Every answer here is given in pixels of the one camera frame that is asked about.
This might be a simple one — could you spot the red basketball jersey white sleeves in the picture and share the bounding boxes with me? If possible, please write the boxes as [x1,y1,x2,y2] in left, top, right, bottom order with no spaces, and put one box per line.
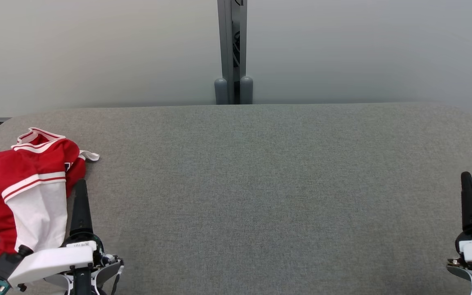
[0,127,100,254]

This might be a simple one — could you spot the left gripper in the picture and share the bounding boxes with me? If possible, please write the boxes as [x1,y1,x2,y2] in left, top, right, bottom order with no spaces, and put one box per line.
[44,179,124,295]

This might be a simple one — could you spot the black cable inside post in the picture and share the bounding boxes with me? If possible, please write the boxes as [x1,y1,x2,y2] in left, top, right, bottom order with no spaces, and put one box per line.
[233,31,241,68]

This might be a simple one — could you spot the grey metal partition post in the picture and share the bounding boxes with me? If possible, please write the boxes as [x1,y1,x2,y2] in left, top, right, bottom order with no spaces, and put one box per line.
[214,0,254,105]

